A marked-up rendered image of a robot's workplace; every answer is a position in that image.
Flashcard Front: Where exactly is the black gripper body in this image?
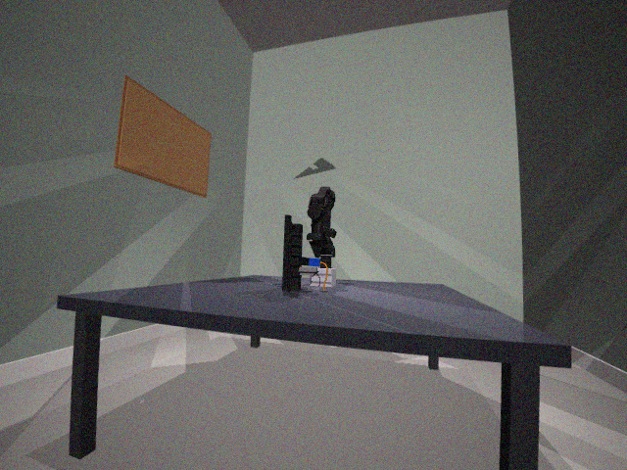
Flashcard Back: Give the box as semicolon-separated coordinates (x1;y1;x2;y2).
307;221;327;243

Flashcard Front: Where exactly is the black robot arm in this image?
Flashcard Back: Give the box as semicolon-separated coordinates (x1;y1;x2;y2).
308;186;337;268

